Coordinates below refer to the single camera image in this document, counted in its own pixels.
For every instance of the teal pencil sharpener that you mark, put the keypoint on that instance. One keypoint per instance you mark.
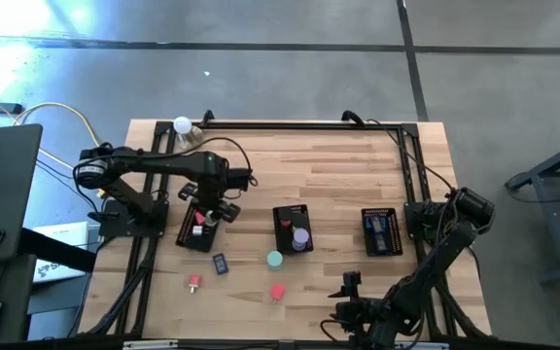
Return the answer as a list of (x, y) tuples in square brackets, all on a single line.
[(376, 223)]

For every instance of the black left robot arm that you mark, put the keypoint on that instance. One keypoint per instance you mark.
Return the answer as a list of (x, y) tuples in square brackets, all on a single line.
[(163, 163)]

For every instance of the silver metal bracket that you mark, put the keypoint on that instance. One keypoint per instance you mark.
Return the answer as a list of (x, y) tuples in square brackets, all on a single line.
[(421, 346), (149, 345)]

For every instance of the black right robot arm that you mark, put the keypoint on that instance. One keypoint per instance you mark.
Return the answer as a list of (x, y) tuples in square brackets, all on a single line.
[(430, 277)]

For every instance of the teal sand timer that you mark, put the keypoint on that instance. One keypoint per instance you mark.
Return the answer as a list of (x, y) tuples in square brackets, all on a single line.
[(274, 259)]

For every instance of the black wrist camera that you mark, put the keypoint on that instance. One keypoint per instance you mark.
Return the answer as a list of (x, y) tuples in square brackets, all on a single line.
[(352, 282), (239, 179)]

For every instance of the pink plug adapter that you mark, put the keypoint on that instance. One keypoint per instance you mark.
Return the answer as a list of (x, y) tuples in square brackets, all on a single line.
[(277, 291)]

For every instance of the red sand timer black caps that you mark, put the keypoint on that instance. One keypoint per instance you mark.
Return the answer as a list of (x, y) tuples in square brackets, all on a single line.
[(286, 214)]

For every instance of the white printed paper box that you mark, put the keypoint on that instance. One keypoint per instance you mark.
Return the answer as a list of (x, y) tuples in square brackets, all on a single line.
[(61, 243)]

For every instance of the black side desk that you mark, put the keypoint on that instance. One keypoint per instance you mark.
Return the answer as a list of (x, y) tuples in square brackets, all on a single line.
[(8, 194)]

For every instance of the white light bulb on stand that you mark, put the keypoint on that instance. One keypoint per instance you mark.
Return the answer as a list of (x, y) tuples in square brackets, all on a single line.
[(183, 125)]

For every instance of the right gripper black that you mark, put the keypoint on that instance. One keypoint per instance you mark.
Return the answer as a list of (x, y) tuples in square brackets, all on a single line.
[(360, 316)]

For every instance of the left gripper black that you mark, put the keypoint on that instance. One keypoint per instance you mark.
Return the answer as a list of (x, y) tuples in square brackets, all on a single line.
[(212, 189)]

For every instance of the purple sand timer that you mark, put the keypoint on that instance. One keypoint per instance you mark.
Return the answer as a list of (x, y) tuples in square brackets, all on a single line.
[(301, 236)]

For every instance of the black plastic mesh basket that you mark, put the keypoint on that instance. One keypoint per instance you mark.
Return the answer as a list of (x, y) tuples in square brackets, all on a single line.
[(280, 243), (396, 233), (204, 243)]

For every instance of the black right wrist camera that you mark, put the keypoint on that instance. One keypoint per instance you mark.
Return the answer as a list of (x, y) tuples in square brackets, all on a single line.
[(352, 282)]

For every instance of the small white cube adapter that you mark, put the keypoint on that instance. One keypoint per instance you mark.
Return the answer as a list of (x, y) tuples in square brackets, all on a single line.
[(197, 230)]

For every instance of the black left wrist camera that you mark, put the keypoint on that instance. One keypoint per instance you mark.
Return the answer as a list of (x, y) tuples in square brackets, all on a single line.
[(239, 179)]

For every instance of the red plug adapter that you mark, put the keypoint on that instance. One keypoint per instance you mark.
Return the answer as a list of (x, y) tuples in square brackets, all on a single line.
[(194, 281), (199, 218)]

